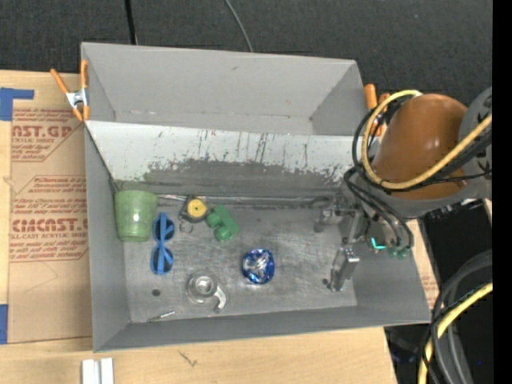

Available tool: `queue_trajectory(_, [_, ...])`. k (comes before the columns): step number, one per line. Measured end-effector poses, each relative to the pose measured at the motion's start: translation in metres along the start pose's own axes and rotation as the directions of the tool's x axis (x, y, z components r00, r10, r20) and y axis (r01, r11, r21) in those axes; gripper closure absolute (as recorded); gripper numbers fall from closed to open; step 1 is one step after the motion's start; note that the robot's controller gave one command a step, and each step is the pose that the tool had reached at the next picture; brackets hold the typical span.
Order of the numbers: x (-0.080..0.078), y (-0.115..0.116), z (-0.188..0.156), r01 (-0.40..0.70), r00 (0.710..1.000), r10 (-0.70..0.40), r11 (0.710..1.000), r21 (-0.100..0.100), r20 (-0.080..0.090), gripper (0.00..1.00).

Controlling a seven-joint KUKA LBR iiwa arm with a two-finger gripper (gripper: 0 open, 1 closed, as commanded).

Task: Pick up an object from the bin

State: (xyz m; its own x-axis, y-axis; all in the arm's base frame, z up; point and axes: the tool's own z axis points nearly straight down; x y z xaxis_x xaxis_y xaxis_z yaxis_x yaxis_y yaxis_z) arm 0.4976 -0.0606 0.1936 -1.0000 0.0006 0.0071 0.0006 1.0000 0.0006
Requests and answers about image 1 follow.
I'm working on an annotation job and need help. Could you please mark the green toy block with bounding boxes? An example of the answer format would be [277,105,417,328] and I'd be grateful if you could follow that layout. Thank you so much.
[205,205,242,243]

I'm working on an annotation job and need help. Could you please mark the small metal pin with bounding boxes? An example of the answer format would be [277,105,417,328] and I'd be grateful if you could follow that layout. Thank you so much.
[146,310,177,323]

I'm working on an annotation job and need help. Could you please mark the grey metal bin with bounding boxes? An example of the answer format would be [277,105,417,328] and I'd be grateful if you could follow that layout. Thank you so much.
[79,41,433,354]

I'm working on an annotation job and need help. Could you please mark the blue sunglasses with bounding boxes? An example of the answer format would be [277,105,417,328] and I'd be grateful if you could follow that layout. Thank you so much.
[150,212,177,276]

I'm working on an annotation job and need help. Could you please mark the green plastic cup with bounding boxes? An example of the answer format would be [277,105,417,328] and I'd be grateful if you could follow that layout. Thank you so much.
[114,190,159,243]

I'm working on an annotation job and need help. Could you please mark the yellow and grey tape measure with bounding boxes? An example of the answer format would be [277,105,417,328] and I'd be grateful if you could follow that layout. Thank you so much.
[178,198,210,234]

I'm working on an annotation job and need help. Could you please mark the clear glass mug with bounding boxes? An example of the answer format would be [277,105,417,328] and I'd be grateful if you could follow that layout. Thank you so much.
[185,273,230,314]

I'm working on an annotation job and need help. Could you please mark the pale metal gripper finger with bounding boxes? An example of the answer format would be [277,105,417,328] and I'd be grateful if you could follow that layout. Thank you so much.
[326,247,360,294]
[314,208,344,234]

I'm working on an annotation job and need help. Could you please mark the shiny blue ball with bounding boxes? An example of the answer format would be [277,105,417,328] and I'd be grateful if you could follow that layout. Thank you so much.
[241,248,277,286]

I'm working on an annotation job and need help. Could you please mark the brown cardboard board red print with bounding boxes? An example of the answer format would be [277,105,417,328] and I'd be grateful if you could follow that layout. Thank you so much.
[0,69,442,346]

